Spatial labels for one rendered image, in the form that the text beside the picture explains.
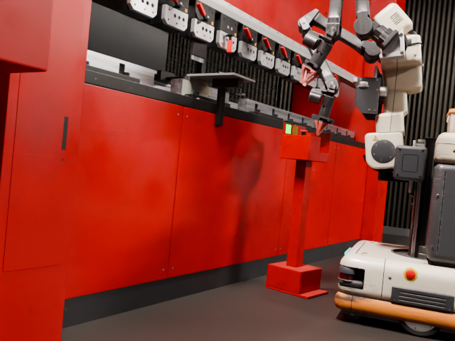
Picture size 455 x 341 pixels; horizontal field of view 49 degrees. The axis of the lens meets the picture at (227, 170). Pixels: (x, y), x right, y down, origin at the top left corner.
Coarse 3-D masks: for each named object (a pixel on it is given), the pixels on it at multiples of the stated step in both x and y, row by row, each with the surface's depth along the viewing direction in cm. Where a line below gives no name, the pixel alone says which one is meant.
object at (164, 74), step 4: (160, 72) 244; (164, 72) 247; (168, 72) 249; (156, 76) 245; (160, 76) 244; (164, 76) 246; (168, 76) 248; (172, 76) 250; (176, 76) 253; (180, 76) 242; (184, 76) 241; (156, 80) 247; (160, 80) 246; (164, 80) 246; (168, 80) 248
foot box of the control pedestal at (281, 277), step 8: (272, 264) 253; (280, 264) 255; (304, 264) 261; (272, 272) 250; (280, 272) 247; (288, 272) 244; (296, 272) 241; (304, 272) 242; (312, 272) 248; (320, 272) 254; (272, 280) 250; (280, 280) 247; (288, 280) 244; (296, 280) 241; (304, 280) 242; (312, 280) 248; (320, 280) 255; (272, 288) 250; (280, 288) 247; (288, 288) 244; (296, 288) 241; (304, 288) 243; (312, 288) 249; (304, 296) 238; (312, 296) 240
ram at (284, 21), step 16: (208, 0) 235; (224, 0) 245; (240, 0) 257; (256, 0) 269; (272, 0) 283; (288, 0) 298; (304, 0) 315; (320, 0) 334; (352, 0) 379; (256, 16) 270; (272, 16) 284; (288, 16) 300; (352, 16) 382; (288, 32) 302; (320, 32) 338; (352, 32) 385; (288, 48) 303; (336, 48) 362; (352, 48) 388; (336, 64) 364; (352, 64) 390; (352, 80) 393
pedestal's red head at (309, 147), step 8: (288, 136) 248; (296, 136) 245; (304, 136) 242; (312, 136) 242; (320, 136) 259; (328, 136) 256; (288, 144) 248; (296, 144) 245; (304, 144) 242; (312, 144) 243; (320, 144) 259; (328, 144) 256; (288, 152) 248; (296, 152) 245; (304, 152) 242; (312, 152) 243; (320, 152) 258; (328, 152) 255; (312, 160) 244; (320, 160) 250
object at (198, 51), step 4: (192, 40) 234; (196, 40) 235; (192, 44) 234; (196, 44) 235; (200, 44) 238; (204, 44) 240; (192, 48) 234; (196, 48) 235; (200, 48) 238; (204, 48) 240; (192, 52) 234; (196, 52) 236; (200, 52) 238; (204, 52) 241; (192, 56) 235; (196, 56) 237; (200, 56) 238; (204, 56) 241; (196, 60) 238; (200, 60) 240
